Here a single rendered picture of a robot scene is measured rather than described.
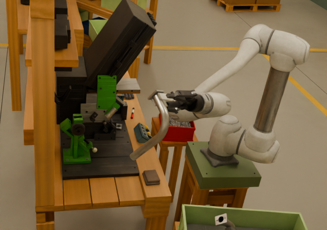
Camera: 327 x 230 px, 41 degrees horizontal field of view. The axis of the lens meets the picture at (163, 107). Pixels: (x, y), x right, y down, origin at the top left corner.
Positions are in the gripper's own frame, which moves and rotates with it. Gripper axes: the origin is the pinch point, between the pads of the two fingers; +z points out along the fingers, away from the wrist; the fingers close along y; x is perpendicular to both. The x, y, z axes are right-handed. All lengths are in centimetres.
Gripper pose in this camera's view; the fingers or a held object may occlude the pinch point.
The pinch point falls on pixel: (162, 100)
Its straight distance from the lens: 165.9
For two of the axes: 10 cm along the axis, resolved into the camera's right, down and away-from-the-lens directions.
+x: 4.1, 8.0, -4.3
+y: 6.1, -5.9, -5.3
